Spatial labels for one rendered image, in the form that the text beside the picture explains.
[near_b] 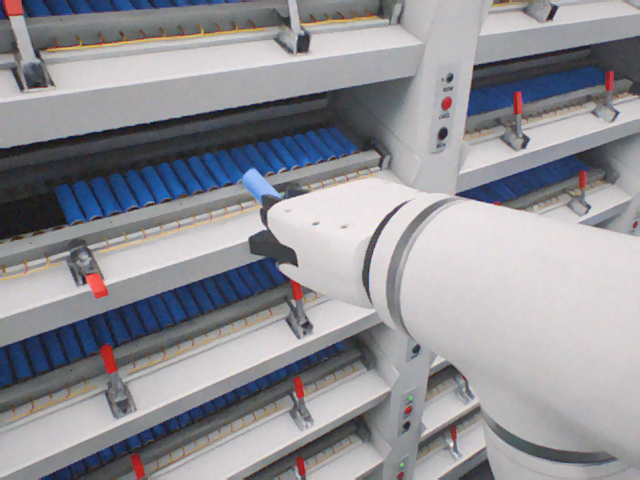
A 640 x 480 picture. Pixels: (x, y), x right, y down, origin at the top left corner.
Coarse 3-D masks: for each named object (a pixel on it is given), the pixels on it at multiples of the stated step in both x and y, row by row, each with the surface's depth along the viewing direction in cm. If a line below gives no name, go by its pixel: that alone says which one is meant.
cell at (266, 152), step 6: (258, 144) 75; (264, 144) 74; (258, 150) 74; (264, 150) 74; (270, 150) 74; (264, 156) 73; (270, 156) 73; (276, 156) 73; (270, 162) 73; (276, 162) 72; (276, 168) 72; (282, 168) 72
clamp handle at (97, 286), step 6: (84, 258) 55; (84, 264) 54; (90, 264) 54; (84, 270) 53; (90, 270) 53; (90, 276) 52; (96, 276) 52; (90, 282) 51; (96, 282) 51; (102, 282) 51; (90, 288) 51; (96, 288) 50; (102, 288) 50; (96, 294) 50; (102, 294) 50; (108, 294) 50
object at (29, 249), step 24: (312, 168) 72; (336, 168) 73; (360, 168) 76; (216, 192) 65; (240, 192) 66; (120, 216) 60; (144, 216) 60; (168, 216) 62; (192, 216) 64; (24, 240) 55; (48, 240) 56; (96, 240) 58; (144, 240) 60; (0, 264) 54
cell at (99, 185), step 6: (96, 180) 64; (102, 180) 64; (96, 186) 63; (102, 186) 63; (108, 186) 64; (96, 192) 63; (102, 192) 62; (108, 192) 63; (102, 198) 62; (108, 198) 62; (114, 198) 63; (102, 204) 62; (108, 204) 61; (114, 204) 62; (108, 210) 61; (114, 210) 61; (120, 210) 61; (108, 216) 61
